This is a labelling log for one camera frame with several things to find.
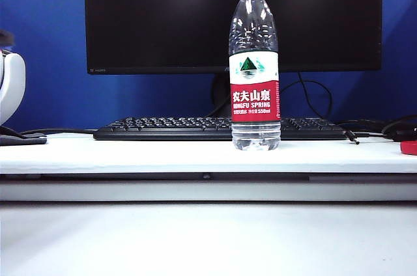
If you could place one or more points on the black computer monitor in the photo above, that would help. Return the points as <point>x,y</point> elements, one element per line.
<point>163,12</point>

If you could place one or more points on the blue office partition panel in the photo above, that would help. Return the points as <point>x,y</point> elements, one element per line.
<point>49,61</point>

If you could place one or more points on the white desk fan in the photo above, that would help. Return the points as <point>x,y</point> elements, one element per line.
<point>11,87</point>

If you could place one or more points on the clear plastic water bottle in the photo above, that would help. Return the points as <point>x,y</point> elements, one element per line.
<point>254,97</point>

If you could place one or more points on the black computer keyboard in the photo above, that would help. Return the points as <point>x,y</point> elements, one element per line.
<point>146,129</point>

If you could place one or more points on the red bottle cap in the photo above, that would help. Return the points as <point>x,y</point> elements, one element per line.
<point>410,148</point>

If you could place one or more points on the black monitor stand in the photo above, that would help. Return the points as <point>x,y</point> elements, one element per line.
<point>221,90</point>

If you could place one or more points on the white raised desk board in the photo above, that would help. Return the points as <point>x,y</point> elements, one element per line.
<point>97,155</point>

